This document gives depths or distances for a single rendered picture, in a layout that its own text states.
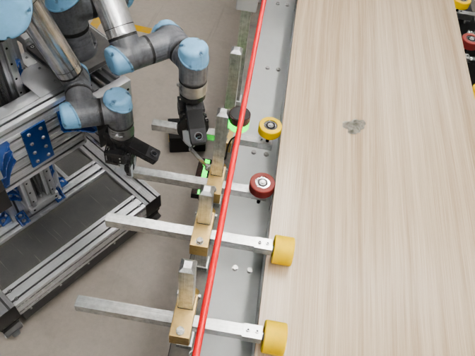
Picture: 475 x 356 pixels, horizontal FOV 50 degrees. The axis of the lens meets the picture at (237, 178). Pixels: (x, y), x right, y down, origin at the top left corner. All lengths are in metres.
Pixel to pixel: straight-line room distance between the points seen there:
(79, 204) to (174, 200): 0.50
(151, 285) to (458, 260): 1.35
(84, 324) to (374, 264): 1.33
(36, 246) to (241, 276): 0.97
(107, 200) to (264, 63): 0.96
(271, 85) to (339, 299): 1.18
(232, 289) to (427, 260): 0.61
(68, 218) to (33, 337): 0.51
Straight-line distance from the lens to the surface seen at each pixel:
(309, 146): 1.73
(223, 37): 3.60
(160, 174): 1.65
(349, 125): 1.83
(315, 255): 1.49
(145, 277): 2.43
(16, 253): 2.34
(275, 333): 1.29
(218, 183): 1.62
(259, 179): 1.61
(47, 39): 1.42
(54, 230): 2.36
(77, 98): 1.47
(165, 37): 1.36
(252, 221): 1.85
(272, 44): 2.56
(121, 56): 1.31
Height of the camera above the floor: 2.17
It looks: 52 degrees down
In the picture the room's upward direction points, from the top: 9 degrees clockwise
